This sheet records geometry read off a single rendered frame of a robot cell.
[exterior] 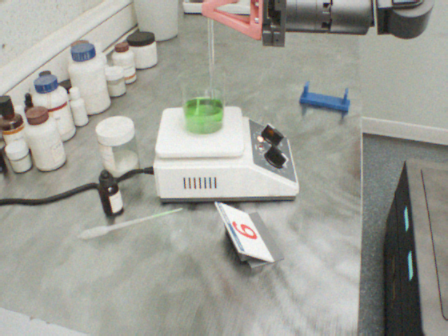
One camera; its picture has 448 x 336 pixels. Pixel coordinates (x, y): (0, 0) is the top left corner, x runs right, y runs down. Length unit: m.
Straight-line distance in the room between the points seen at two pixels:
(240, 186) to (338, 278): 0.18
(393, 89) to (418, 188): 0.88
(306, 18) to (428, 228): 0.84
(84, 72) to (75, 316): 0.47
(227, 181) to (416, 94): 1.67
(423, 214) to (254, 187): 0.76
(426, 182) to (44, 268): 1.12
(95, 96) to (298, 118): 0.39
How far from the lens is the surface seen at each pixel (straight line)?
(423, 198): 1.32
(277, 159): 0.61
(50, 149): 0.71
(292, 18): 0.52
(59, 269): 0.57
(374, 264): 1.58
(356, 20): 0.53
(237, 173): 0.58
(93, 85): 0.84
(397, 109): 2.20
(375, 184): 1.91
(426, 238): 1.20
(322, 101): 0.86
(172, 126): 0.62
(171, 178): 0.58
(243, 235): 0.53
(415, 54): 2.08
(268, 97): 0.88
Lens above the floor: 1.16
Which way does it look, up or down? 38 degrees down
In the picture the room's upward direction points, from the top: 1 degrees counter-clockwise
